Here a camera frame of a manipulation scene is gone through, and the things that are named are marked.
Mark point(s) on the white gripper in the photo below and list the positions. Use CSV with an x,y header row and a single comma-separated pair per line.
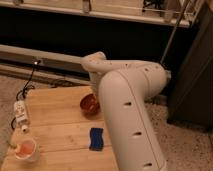
x,y
94,82

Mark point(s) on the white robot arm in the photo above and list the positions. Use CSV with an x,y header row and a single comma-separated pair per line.
x,y
121,88

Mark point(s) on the dark cabinet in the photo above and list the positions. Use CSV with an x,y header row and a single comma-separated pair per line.
x,y
191,99

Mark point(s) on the red ceramic bowl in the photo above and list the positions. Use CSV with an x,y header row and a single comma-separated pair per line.
x,y
89,104

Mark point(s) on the clear cup with orange drink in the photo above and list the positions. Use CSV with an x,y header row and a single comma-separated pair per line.
x,y
27,150

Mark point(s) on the blue sponge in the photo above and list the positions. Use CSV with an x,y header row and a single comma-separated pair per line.
x,y
96,139

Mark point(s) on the metal pole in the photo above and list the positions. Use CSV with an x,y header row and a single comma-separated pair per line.
x,y
179,18

